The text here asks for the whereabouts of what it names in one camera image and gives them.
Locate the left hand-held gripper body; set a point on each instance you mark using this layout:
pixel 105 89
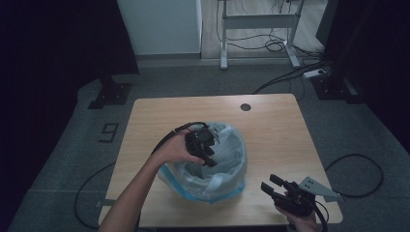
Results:
pixel 203 140

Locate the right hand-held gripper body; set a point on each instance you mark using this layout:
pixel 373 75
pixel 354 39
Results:
pixel 298 201

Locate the white plastic bag blue edge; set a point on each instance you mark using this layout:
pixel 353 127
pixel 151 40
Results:
pixel 230 161

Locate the person's right hand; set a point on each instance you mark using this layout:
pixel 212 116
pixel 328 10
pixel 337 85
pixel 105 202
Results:
pixel 303 224

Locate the person's left hand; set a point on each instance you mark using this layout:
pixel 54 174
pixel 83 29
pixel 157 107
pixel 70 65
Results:
pixel 174 150

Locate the dark round table grommet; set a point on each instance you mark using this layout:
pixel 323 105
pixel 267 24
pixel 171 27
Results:
pixel 245 107

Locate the black stand base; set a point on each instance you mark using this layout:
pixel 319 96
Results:
pixel 335 88
pixel 111 93

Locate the white power strip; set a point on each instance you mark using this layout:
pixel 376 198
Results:
pixel 313 73

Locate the white cabinet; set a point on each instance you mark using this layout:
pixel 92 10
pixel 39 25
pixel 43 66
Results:
pixel 161 25

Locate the white metal desk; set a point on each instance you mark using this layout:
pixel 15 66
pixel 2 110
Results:
pixel 257 21

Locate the black upright panel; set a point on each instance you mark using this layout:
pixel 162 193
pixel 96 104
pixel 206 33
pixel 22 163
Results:
pixel 327 22

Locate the black curtain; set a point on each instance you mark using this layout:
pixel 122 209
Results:
pixel 380 48
pixel 48 48

